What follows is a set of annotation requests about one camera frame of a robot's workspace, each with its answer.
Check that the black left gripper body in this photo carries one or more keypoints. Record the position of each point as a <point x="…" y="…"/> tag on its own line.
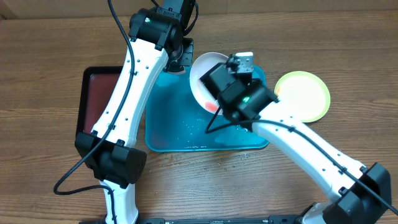
<point x="183" y="56"/>

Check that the pink white plate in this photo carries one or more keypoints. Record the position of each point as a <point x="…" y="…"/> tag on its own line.
<point x="200" y="66"/>

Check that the yellow plate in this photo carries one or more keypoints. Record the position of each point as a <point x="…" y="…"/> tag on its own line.
<point x="305" y="94"/>

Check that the green red sponge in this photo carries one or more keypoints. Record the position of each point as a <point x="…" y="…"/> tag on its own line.
<point x="175" y="69"/>

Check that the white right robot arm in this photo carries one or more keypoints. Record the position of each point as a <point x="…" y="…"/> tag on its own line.
<point x="356" y="194"/>

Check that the teal plastic tray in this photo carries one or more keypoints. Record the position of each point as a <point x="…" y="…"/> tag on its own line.
<point x="175" y="122"/>

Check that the dark red tray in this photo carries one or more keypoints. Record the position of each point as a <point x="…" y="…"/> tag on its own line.
<point x="96" y="89"/>

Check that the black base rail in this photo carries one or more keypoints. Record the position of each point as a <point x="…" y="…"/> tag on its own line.
<point x="272" y="219"/>

